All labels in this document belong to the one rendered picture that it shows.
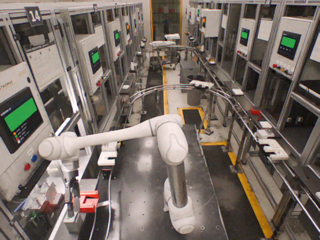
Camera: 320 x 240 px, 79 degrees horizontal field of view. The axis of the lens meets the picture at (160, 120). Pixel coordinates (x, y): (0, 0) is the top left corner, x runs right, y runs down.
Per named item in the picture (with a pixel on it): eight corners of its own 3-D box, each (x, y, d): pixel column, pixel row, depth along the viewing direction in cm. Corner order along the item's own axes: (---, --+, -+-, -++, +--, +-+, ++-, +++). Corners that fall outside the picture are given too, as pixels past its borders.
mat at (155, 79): (170, 133, 352) (170, 132, 351) (138, 134, 353) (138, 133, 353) (164, 55, 851) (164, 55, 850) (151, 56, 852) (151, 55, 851)
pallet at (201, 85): (189, 88, 325) (189, 82, 320) (192, 85, 335) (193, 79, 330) (210, 92, 308) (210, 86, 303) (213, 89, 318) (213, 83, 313)
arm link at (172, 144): (189, 205, 143) (199, 235, 124) (168, 210, 142) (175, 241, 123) (181, 117, 102) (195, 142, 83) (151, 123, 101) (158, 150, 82)
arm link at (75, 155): (65, 160, 113) (52, 162, 100) (63, 134, 115) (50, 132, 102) (83, 157, 113) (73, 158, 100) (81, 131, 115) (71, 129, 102)
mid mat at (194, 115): (211, 133, 347) (211, 132, 347) (181, 134, 348) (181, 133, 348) (201, 107, 433) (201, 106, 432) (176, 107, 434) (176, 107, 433)
